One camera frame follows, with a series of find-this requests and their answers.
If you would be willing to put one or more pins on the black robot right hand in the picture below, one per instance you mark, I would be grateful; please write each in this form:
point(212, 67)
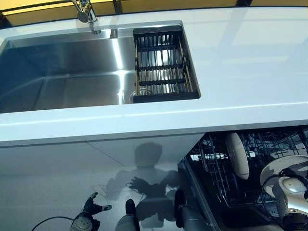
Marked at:
point(294, 172)

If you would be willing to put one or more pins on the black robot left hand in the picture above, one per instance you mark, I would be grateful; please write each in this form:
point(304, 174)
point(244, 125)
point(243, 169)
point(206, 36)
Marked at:
point(92, 207)

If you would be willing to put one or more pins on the beige round ceramic plate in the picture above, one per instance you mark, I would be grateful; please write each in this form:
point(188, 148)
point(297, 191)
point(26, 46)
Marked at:
point(276, 166)
point(237, 156)

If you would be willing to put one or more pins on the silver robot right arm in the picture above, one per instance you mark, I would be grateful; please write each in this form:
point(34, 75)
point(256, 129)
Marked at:
point(293, 192)

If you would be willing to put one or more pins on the black robot foot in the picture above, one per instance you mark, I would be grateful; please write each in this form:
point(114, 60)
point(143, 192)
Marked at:
point(130, 207)
point(179, 207)

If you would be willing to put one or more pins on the white cabinet door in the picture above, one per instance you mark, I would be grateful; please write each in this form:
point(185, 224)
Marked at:
point(48, 156)
point(168, 146)

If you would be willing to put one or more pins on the stainless steel sink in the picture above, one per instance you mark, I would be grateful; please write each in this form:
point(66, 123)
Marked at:
point(72, 72)

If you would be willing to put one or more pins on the black dish drying rack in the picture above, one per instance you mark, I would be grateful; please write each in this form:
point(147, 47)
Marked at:
point(161, 65)

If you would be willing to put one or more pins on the chrome kitchen faucet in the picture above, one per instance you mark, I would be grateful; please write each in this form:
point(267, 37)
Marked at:
point(84, 10)

